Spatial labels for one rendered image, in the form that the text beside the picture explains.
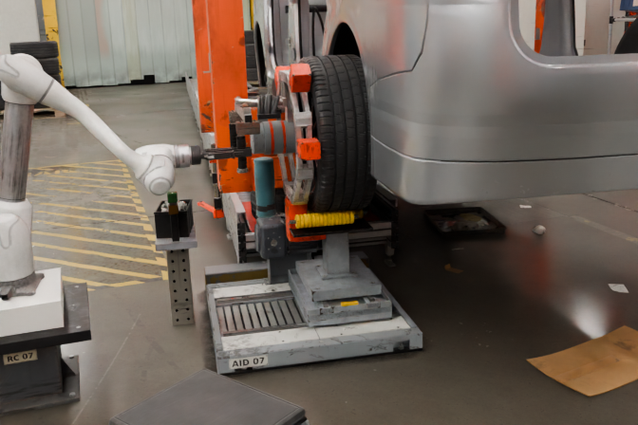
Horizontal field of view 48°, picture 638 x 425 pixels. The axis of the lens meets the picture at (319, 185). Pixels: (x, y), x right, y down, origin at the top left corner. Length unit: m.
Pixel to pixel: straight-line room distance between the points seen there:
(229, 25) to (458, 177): 1.56
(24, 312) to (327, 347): 1.13
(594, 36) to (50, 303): 6.02
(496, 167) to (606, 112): 0.34
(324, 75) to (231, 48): 0.70
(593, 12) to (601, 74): 5.37
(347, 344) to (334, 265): 0.41
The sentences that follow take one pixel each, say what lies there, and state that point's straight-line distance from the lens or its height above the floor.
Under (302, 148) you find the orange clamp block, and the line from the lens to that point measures 2.65.
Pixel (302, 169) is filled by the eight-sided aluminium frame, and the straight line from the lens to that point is 2.76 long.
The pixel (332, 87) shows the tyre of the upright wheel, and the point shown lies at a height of 1.07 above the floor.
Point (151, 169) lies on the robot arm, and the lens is 2.60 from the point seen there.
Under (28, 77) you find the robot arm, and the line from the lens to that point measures 2.66.
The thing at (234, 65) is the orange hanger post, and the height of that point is 1.13.
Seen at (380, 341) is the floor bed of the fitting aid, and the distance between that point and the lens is 2.93.
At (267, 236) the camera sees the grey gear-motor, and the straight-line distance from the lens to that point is 3.32.
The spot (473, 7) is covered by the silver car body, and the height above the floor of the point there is 1.35.
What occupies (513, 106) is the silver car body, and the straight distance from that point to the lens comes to 2.10.
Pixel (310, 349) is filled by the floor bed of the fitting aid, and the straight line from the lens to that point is 2.87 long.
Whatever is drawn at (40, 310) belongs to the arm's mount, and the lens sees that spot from 2.69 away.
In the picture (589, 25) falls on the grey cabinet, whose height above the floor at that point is 1.17.
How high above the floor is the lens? 1.34
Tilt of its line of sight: 14 degrees down
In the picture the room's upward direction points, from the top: 2 degrees counter-clockwise
